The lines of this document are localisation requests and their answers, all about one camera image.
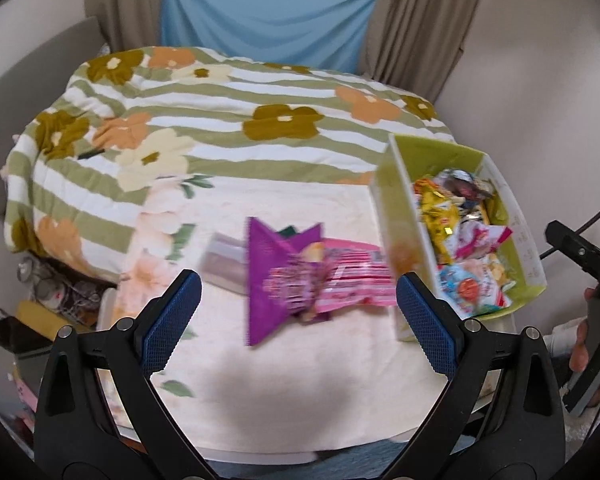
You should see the blue red snack bag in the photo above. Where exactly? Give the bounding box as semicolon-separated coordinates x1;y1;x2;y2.
438;254;516;318

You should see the grey cartoon girl snack bag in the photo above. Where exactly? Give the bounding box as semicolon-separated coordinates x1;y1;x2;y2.
454;220;513;260

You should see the light pink snack packet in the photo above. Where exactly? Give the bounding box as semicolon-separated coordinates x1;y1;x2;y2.
199;233;248;296

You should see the pink striped snack bag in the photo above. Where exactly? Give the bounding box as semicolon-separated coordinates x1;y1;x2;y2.
300;238;396;314

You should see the gold yellow snack bag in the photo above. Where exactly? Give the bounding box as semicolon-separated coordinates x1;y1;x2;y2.
413;178;460;266

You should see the green cardboard box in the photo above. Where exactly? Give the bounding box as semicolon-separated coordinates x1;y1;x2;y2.
370;136;547;320

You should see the purple snack bag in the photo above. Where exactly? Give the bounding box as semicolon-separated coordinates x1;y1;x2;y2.
247;218;332;347

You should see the dark brown snack bag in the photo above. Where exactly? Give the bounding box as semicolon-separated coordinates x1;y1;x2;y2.
434;168;494;209

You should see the dark green snack packet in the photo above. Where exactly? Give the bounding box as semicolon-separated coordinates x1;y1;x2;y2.
277;226;298;240

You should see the person right hand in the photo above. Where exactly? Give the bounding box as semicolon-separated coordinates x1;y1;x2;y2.
568;286;600;409

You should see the cream floral table cloth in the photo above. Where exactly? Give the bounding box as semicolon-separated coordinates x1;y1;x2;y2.
95;173;502;461

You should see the green striped floral blanket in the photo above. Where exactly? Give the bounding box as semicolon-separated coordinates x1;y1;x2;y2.
3;47;451;283

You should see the right beige curtain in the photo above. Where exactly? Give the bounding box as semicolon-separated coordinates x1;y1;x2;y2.
358;0;479;102

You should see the beige curtain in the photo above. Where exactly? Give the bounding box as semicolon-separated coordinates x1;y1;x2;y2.
82;0;169;53
358;0;479;102

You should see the left beige curtain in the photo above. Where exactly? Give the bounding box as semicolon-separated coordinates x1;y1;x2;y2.
82;0;169;53

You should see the blue cloth under window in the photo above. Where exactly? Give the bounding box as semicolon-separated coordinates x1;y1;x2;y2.
159;0;376;73

